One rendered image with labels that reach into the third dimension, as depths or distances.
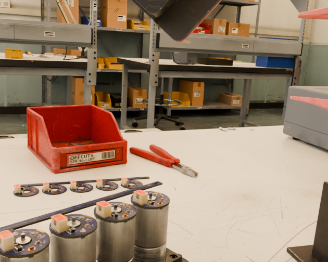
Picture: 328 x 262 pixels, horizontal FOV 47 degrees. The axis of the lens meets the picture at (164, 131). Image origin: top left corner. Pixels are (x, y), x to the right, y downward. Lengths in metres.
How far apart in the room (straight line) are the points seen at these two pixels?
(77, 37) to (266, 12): 3.84
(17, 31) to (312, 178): 2.11
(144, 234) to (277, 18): 5.82
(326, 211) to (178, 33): 0.17
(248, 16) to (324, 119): 5.06
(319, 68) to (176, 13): 6.01
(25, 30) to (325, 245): 2.26
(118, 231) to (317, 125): 0.50
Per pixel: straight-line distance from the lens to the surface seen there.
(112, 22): 4.34
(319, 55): 6.28
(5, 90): 4.60
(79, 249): 0.21
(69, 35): 2.48
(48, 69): 2.53
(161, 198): 0.25
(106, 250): 0.23
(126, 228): 0.22
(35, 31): 2.45
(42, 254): 0.20
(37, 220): 0.22
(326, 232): 0.31
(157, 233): 0.24
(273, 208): 0.41
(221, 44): 2.90
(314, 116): 0.68
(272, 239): 0.35
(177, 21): 0.27
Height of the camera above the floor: 0.91
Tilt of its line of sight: 13 degrees down
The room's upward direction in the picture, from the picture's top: 4 degrees clockwise
